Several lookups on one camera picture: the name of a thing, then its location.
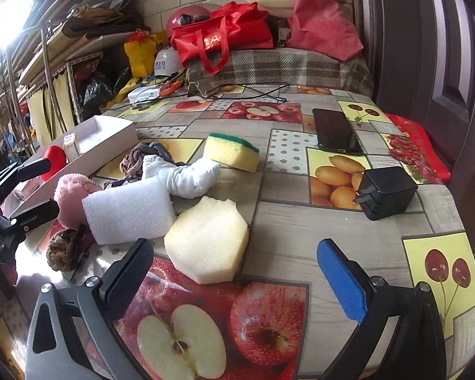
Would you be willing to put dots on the pink red helmet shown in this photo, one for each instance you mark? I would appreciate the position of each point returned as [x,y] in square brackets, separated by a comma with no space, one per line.
[189,14]

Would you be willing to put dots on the white cloth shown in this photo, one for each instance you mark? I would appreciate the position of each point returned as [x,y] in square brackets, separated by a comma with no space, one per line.
[186,181]

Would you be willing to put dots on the cream foam sponge block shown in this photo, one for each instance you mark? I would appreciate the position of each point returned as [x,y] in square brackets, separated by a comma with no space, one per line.
[207,242]

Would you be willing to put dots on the yellow gift bag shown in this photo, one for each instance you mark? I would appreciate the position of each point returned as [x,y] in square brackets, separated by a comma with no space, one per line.
[142,48]

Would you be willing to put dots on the orange handled scissors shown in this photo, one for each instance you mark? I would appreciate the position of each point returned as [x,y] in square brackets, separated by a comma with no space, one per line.
[169,88]

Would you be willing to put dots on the pink plush toy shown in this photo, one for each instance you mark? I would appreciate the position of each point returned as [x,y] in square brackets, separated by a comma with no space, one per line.
[70,191]

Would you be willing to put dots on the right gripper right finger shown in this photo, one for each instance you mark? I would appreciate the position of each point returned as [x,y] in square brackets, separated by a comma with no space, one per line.
[335,267]

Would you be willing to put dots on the red plastic bag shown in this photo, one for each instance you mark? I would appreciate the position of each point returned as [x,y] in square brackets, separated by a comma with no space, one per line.
[321,26]

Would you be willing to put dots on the white power bank box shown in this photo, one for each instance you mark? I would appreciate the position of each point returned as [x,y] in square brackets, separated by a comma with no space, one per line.
[143,94]

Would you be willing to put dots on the metal shelf with curtain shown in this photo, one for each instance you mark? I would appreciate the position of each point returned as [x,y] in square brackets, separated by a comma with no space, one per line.
[59,101]

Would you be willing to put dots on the cow print cloth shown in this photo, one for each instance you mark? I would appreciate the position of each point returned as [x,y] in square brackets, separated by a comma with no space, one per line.
[116,183]

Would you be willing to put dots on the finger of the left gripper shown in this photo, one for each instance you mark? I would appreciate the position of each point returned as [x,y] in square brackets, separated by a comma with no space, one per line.
[38,214]
[32,170]

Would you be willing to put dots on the red plush apple toy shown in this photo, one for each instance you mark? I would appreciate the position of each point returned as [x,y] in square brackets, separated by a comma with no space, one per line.
[58,160]

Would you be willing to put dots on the yellow green dish sponge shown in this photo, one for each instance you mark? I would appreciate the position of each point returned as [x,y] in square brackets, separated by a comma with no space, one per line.
[232,151]

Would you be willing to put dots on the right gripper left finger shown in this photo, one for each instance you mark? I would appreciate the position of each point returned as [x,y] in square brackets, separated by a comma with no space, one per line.
[122,280]

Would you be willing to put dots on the black smartphone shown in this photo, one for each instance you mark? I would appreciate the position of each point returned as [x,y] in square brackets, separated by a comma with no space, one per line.
[334,132]

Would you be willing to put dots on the white helmet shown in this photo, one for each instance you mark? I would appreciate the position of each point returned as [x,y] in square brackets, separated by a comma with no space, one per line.
[167,63]

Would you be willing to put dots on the black plastic bag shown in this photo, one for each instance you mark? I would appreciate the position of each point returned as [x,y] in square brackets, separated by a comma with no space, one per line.
[98,91]

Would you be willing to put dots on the black power adapter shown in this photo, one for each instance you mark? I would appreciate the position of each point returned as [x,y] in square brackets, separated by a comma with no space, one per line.
[384,192]

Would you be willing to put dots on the plaid blanket bundle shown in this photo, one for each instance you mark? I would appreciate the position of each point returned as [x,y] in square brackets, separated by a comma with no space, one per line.
[284,66]

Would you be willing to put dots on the white foam block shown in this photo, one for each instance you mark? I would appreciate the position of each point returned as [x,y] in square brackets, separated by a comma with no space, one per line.
[126,213]

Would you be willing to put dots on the red tote bag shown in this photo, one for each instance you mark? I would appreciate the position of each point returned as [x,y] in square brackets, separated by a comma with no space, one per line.
[234,26]

